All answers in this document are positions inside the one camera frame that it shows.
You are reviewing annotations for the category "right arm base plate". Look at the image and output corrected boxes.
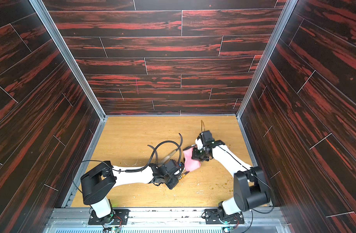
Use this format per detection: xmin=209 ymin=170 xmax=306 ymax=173
xmin=201 ymin=208 xmax=245 ymax=225

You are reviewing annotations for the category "pink rag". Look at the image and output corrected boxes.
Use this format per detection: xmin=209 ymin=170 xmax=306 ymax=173
xmin=183 ymin=148 xmax=201 ymax=172

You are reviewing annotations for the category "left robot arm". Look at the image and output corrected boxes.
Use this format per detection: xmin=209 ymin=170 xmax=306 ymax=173
xmin=81 ymin=160 xmax=184 ymax=219

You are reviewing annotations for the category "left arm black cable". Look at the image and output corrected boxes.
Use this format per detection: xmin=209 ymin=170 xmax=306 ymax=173
xmin=119 ymin=140 xmax=183 ymax=174

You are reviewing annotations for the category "small sickle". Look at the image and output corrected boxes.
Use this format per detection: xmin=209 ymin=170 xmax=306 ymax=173
xmin=161 ymin=133 xmax=183 ymax=164
xmin=147 ymin=145 xmax=159 ymax=164
xmin=178 ymin=171 xmax=189 ymax=180

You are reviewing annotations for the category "aluminium front rail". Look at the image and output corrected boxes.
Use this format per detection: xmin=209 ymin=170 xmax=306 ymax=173
xmin=43 ymin=207 xmax=292 ymax=233

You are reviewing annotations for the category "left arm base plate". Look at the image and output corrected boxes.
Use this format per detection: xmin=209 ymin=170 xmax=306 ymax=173
xmin=88 ymin=208 xmax=130 ymax=226

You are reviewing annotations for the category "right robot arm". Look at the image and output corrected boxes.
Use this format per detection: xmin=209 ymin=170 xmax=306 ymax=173
xmin=184 ymin=131 xmax=272 ymax=222

